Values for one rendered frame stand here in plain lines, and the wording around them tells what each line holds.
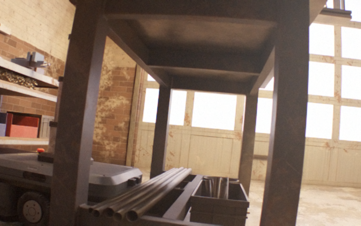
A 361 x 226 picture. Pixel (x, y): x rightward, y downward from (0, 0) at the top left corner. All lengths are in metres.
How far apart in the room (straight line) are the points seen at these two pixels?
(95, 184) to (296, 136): 0.70
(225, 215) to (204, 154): 2.98
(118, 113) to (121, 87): 0.36
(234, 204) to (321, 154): 3.23
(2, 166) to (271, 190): 1.01
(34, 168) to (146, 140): 2.99
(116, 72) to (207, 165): 1.74
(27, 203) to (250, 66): 1.11
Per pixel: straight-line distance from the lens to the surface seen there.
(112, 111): 4.20
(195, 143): 4.02
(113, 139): 4.18
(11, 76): 2.32
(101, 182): 1.13
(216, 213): 1.07
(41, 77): 2.57
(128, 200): 0.91
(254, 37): 1.20
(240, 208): 1.07
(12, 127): 2.41
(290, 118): 0.77
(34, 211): 1.27
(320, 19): 1.14
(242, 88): 2.02
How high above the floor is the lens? 0.43
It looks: 5 degrees up
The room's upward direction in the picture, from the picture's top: 6 degrees clockwise
